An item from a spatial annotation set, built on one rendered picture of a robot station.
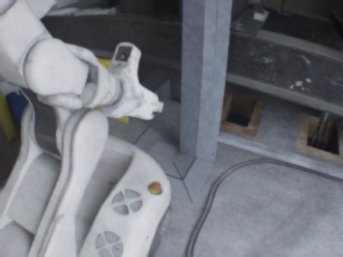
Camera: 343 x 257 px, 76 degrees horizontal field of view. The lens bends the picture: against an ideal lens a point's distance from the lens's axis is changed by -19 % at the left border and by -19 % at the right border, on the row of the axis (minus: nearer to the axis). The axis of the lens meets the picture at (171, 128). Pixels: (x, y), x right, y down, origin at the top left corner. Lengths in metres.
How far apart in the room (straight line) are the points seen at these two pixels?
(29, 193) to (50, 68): 0.51
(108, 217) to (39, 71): 0.55
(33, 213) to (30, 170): 0.13
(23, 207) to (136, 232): 0.33
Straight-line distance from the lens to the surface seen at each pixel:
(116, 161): 0.95
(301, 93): 1.25
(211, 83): 1.11
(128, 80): 0.48
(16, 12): 0.28
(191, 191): 1.24
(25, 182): 0.78
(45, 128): 0.69
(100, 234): 0.79
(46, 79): 0.29
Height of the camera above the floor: 0.98
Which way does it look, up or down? 39 degrees down
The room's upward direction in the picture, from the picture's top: straight up
